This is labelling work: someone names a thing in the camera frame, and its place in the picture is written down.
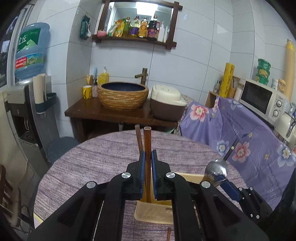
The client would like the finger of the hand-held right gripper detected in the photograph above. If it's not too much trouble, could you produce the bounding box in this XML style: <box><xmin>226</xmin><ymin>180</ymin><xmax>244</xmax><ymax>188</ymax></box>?
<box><xmin>216</xmin><ymin>175</ymin><xmax>241</xmax><ymax>202</ymax></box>

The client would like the yellow wrapped roll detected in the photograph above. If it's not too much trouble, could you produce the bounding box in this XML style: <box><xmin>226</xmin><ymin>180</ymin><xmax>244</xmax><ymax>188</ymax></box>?
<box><xmin>219</xmin><ymin>62</ymin><xmax>235</xmax><ymax>98</ymax></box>

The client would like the purple label bottle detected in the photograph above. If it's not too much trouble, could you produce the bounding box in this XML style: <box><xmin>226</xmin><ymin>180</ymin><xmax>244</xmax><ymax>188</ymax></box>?
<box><xmin>129</xmin><ymin>16</ymin><xmax>140</xmax><ymax>38</ymax></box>

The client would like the white microwave oven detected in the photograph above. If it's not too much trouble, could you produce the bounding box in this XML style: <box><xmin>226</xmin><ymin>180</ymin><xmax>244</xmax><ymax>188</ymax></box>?
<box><xmin>239</xmin><ymin>79</ymin><xmax>289</xmax><ymax>123</ymax></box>

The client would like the purple floral cloth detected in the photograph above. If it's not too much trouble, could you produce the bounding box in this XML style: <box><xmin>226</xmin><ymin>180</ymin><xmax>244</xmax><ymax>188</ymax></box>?
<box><xmin>179</xmin><ymin>96</ymin><xmax>296</xmax><ymax>210</ymax></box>

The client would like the bamboo style faucet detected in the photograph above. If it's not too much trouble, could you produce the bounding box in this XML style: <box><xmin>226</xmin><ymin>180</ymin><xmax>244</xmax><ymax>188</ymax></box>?
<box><xmin>135</xmin><ymin>68</ymin><xmax>148</xmax><ymax>86</ymax></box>

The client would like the orange label bottle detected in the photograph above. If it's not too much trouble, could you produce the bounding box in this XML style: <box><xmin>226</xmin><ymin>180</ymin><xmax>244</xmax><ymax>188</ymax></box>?
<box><xmin>139</xmin><ymin>17</ymin><xmax>148</xmax><ymax>38</ymax></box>

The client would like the dark handled metal spoon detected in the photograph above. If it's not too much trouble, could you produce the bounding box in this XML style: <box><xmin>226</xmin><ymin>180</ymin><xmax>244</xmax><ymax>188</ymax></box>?
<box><xmin>203</xmin><ymin>138</ymin><xmax>240</xmax><ymax>186</ymax></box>

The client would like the white kettle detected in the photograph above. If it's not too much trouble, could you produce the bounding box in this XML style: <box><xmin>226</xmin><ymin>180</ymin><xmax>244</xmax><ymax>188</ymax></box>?
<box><xmin>274</xmin><ymin>111</ymin><xmax>296</xmax><ymax>142</ymax></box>

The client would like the dark soy sauce bottle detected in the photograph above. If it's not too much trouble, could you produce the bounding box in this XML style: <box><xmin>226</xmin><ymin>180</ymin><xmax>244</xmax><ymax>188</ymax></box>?
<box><xmin>147</xmin><ymin>16</ymin><xmax>160</xmax><ymax>40</ymax></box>

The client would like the tall paper cup stack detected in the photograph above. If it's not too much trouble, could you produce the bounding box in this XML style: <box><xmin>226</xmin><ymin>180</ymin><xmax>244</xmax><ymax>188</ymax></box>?
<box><xmin>284</xmin><ymin>39</ymin><xmax>296</xmax><ymax>102</ymax></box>

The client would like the cream and brown rice cooker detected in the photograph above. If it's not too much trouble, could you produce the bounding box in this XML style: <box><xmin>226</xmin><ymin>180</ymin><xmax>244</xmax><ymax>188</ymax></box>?
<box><xmin>150</xmin><ymin>85</ymin><xmax>187</xmax><ymax>122</ymax></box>

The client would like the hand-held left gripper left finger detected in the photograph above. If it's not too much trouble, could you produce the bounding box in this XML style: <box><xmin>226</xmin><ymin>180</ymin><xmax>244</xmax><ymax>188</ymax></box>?
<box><xmin>28</xmin><ymin>150</ymin><xmax>146</xmax><ymax>241</ymax></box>

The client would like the teal cup holder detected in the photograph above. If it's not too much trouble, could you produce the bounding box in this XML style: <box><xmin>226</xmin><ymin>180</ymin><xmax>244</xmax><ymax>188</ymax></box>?
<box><xmin>35</xmin><ymin>93</ymin><xmax>57</xmax><ymax>114</ymax></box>

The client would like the blue water bottle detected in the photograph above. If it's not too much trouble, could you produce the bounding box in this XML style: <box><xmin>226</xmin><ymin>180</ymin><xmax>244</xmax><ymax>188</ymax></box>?
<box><xmin>14</xmin><ymin>22</ymin><xmax>51</xmax><ymax>80</ymax></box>

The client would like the green hanging packet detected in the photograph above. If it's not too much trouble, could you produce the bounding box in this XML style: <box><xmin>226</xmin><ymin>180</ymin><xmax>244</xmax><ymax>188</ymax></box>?
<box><xmin>80</xmin><ymin>15</ymin><xmax>92</xmax><ymax>40</ymax></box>

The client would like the cream plastic utensil holder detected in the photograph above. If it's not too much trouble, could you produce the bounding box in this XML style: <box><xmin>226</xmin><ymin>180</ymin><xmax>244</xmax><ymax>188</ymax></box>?
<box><xmin>134</xmin><ymin>171</ymin><xmax>206</xmax><ymax>225</ymax></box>

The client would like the dark wooden vanity table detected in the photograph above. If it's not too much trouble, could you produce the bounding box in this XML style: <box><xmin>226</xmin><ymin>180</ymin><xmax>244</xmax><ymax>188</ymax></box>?
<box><xmin>65</xmin><ymin>98</ymin><xmax>181</xmax><ymax>143</ymax></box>

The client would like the white paper cup stack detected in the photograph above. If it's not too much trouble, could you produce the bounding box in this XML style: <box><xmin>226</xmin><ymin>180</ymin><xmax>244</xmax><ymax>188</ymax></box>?
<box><xmin>33</xmin><ymin>73</ymin><xmax>47</xmax><ymax>103</ymax></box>

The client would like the yellow seasoning packet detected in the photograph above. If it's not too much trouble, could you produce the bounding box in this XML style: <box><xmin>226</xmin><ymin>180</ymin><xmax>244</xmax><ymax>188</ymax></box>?
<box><xmin>107</xmin><ymin>20</ymin><xmax>126</xmax><ymax>37</ymax></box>

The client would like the wooden framed mirror shelf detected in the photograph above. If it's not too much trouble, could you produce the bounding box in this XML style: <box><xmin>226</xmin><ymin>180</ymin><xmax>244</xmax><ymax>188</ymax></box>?
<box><xmin>92</xmin><ymin>0</ymin><xmax>183</xmax><ymax>50</ymax></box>

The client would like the wooden crate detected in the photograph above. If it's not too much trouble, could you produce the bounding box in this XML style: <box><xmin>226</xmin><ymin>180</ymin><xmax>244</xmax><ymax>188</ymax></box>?
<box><xmin>205</xmin><ymin>91</ymin><xmax>220</xmax><ymax>108</ymax></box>

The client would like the yellow soap pump bottle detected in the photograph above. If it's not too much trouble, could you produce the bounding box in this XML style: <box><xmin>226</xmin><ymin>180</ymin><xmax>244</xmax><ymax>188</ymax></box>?
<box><xmin>98</xmin><ymin>67</ymin><xmax>110</xmax><ymax>85</ymax></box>

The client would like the woven pattern wash basin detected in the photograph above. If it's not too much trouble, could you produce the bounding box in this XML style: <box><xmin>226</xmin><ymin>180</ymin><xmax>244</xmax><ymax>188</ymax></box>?
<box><xmin>97</xmin><ymin>82</ymin><xmax>149</xmax><ymax>110</ymax></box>

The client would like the small wooden stool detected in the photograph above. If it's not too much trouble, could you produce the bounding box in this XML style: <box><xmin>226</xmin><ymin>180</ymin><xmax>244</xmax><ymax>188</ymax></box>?
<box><xmin>0</xmin><ymin>164</ymin><xmax>14</xmax><ymax>209</ymax></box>

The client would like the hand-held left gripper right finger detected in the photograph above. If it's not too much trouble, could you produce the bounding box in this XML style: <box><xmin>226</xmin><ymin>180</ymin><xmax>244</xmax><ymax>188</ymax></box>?
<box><xmin>151</xmin><ymin>149</ymin><xmax>270</xmax><ymax>241</ymax></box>

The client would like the white squeeze bottle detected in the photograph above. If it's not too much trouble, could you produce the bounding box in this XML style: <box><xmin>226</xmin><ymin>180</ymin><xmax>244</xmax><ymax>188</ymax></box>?
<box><xmin>158</xmin><ymin>21</ymin><xmax>167</xmax><ymax>42</ymax></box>

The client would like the round dark stool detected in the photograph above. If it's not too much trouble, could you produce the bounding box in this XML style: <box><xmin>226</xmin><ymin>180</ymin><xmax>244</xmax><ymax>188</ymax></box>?
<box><xmin>47</xmin><ymin>137</ymin><xmax>80</xmax><ymax>164</ymax></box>

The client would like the grey water dispenser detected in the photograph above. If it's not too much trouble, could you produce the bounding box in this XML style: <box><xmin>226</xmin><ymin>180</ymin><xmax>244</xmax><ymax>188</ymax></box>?
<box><xmin>4</xmin><ymin>76</ymin><xmax>53</xmax><ymax>167</ymax></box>

